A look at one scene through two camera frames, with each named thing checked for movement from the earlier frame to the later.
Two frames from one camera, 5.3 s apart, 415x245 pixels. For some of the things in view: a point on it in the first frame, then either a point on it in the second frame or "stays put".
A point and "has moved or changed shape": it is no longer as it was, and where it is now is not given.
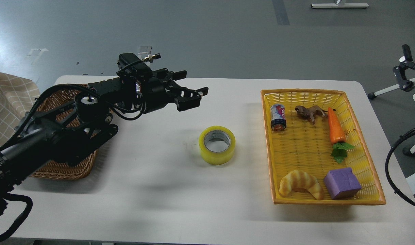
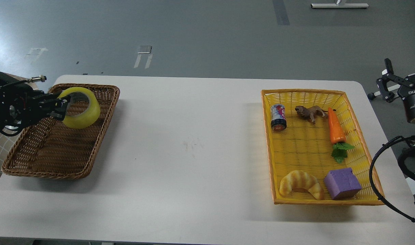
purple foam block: x=341 y=183 stays put
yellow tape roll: x=217 y=145 has moved or changed shape
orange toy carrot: x=338 y=137 stays put
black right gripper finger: x=406 y=62 → x=413 y=98
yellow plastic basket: x=317 y=154 stays put
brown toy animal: x=311 y=112 stays put
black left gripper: x=156 y=89 → x=13 y=105
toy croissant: x=298 y=179 stays put
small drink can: x=278 y=119 stays put
